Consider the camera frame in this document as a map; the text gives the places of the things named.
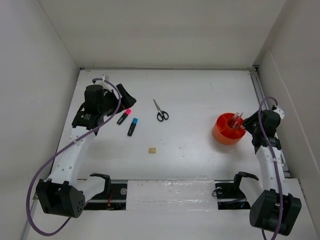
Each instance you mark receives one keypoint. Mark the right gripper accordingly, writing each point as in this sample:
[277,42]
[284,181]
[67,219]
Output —
[248,121]

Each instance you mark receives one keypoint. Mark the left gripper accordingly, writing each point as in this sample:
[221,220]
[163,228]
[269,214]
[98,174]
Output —
[127,101]

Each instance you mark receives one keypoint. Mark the pink pen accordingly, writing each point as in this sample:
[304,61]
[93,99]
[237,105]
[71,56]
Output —
[239,117]

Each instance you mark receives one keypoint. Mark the black gel pen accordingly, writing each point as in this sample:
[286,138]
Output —
[234,118]

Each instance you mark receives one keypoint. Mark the small yellow eraser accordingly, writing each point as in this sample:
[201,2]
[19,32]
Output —
[152,150]

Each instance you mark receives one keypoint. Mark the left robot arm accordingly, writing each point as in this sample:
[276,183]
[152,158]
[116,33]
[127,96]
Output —
[61,194]

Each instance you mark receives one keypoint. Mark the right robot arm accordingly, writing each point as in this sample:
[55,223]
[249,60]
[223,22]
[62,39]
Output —
[273,208]

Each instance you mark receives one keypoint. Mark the pink capped highlighter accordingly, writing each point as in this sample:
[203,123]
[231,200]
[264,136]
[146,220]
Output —
[123,116]

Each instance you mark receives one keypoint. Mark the blue capped highlighter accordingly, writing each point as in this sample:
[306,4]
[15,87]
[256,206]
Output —
[132,127]

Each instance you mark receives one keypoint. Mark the orange round divided container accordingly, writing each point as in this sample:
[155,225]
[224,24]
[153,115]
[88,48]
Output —
[223,132]

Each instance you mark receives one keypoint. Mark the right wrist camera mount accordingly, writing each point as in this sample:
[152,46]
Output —
[278,110]

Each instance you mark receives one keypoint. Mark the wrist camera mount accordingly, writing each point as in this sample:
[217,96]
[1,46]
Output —
[103,81]
[278,110]

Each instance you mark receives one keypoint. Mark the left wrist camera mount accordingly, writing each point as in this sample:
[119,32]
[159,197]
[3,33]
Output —
[103,81]

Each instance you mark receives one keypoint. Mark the black handled scissors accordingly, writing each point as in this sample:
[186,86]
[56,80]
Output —
[161,115]

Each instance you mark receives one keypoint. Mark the aluminium rail right side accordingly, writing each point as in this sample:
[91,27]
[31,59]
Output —
[263,129]

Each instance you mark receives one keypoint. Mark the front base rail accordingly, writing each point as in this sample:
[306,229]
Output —
[174,195]

